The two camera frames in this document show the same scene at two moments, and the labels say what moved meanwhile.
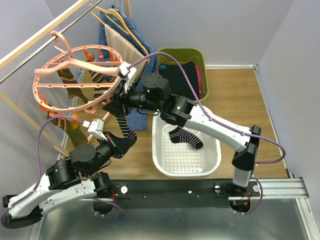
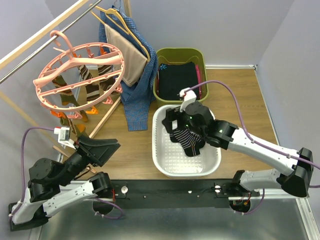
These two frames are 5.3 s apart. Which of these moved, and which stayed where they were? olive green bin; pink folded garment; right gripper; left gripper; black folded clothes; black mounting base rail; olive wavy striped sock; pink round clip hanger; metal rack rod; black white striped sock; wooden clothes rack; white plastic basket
Moved: olive wavy striped sock; black white striped sock; left gripper; right gripper; pink round clip hanger
Stayed: olive green bin; black mounting base rail; black folded clothes; pink folded garment; wooden clothes rack; metal rack rod; white plastic basket
